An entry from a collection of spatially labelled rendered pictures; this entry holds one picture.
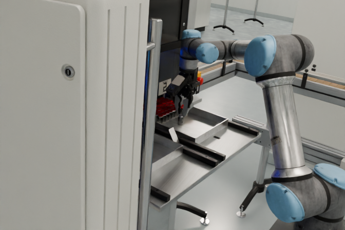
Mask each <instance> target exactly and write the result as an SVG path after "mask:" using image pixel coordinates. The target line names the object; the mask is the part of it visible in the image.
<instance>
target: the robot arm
mask: <svg viewBox="0 0 345 230"><path fill-rule="evenodd" d="M314 54H315V51H314V46H313V44H312V42H311V41H310V40H309V39H308V38H307V37H305V36H303V35H298V34H287V35H269V34H268V35H265V36H258V37H256V38H254V39H252V40H228V41H204V40H202V39H201V32H200V31H198V30H193V29H186V30H184V31H183V32H182V38H181V51H180V62H179V66H180V67H179V71H180V73H179V74H178V75H177V76H176V77H175V79H174V80H173V81H172V82H171V83H170V84H169V85H168V87H167V88H166V89H165V90H166V93H167V94H168V95H171V96H172V97H173V101H174V104H175V108H176V111H177V114H178V115H179V114H180V107H181V106H182V105H184V107H183V112H182V115H183V117H185V116H186V115H187V114H188V112H189V110H190V109H191V108H192V107H193V106H194V103H193V102H192V101H193V95H194V94H195V92H196V94H198V93H199V89H200V81H197V76H198V60H199V61H200V62H202V63H206V64H212V63H213V62H215V61H217V60H244V65H245V69H246V71H248V74H249V75H251V76H253V77H255V80H256V84H257V85H258V86H260V87H261V88H262V92H263V98H264V104H265V110H266V117H267V123H268V127H269V133H270V139H271V146H272V152H273V158H274V164H275V170H274V171H273V173H272V174H271V178H272V183H271V184H270V185H269V186H268V187H267V190H266V193H265V196H266V201H267V204H268V206H269V208H270V210H271V211H272V213H273V214H274V215H275V216H276V217H277V218H278V219H279V220H281V221H283V222H286V223H291V222H295V224H294V230H344V224H343V218H344V214H345V170H343V169H341V168H339V167H337V166H334V165H331V164H325V163H319V164H316V165H315V166H314V168H313V173H312V170H311V169H309V168H308V167H307V166H306V165H305V160H304V154H303V149H302V142H301V136H300V130H299V124H298V118H297V112H296V106H295V100H294V94H293V88H292V82H293V81H294V79H295V78H296V72H299V71H302V70H304V69H306V68H307V67H308V66H309V65H310V64H311V62H312V61H313V59H314ZM197 86H199V89H198V91H197ZM182 96H184V97H185V98H186V99H182Z"/></svg>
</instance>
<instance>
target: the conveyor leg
mask: <svg viewBox="0 0 345 230"><path fill-rule="evenodd" d="M266 129H269V127H268V123H266ZM269 152H270V149H269V148H266V147H264V146H262V150H261V156H260V161H259V167H258V172H257V178H256V184H258V185H263V181H264V176H265V171H266V166H267V160H268V157H269Z"/></svg>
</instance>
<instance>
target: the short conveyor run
mask: <svg viewBox="0 0 345 230"><path fill-rule="evenodd" d="M227 61H229V60H217V61H215V62H213V63H212V64H206V63H202V62H198V71H201V77H202V78H203V84H202V85H200V89H199V92H200V91H202V90H205V89H207V88H210V87H212V86H214V85H216V84H219V83H221V82H223V81H226V80H228V79H230V78H232V77H234V76H235V70H236V63H230V62H227Z"/></svg>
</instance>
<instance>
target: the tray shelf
mask: <svg viewBox="0 0 345 230"><path fill-rule="evenodd" d="M214 136H217V137H219V138H221V139H216V138H214ZM260 137H261V133H259V135H258V136H255V135H252V134H250V133H247V132H244V131H241V130H238V129H236V128H233V127H230V126H227V127H225V128H224V129H222V130H220V131H219V132H217V133H216V134H214V135H212V136H211V137H209V138H207V139H206V140H204V141H203V142H201V143H199V144H200V145H202V146H205V147H207V148H210V149H212V150H215V151H217V152H220V153H222V154H224V155H226V158H225V160H224V161H221V160H219V159H217V158H214V157H212V156H209V155H207V154H205V153H202V152H201V153H202V154H203V155H206V156H208V157H210V158H213V159H215V160H218V165H217V166H216V167H214V166H212V165H209V164H207V163H205V162H202V161H200V160H198V159H195V158H193V157H191V156H188V155H186V154H184V153H183V154H181V155H180V156H178V157H176V158H175V159H173V160H172V161H170V162H168V163H167V164H165V165H163V166H162V167H160V168H159V169H157V170H155V171H154V172H152V173H151V186H153V187H155V188H157V189H159V190H161V191H163V192H165V193H167V194H169V195H170V201H168V202H167V203H166V202H165V201H163V200H161V199H159V198H157V197H155V196H153V195H151V194H150V201H149V207H151V208H153V209H155V210H157V211H158V212H162V211H163V210H165V209H166V208H167V207H169V206H170V205H171V204H173V203H174V202H175V201H177V200H178V199H179V198H181V197H182V196H183V195H184V194H186V193H187V192H188V191H190V190H191V189H192V188H194V187H195V186H196V185H198V184H199V183H200V182H202V181H203V180H204V179H206V178H207V177H208V176H210V175H211V174H212V173H214V172H215V171H216V170H218V169H219V168H220V167H221V166H223V165H224V164H225V163H227V162H228V161H229V160H231V159H232V158H233V157H235V156H236V155H237V154H239V153H240V152H242V151H243V150H244V149H246V148H247V147H248V146H250V145H251V144H252V143H254V142H255V141H256V140H258V139H259V138H260ZM191 149H193V148H191ZM194 150H195V149H194ZM197 151H198V150H197ZM198 152H200V151H198Z"/></svg>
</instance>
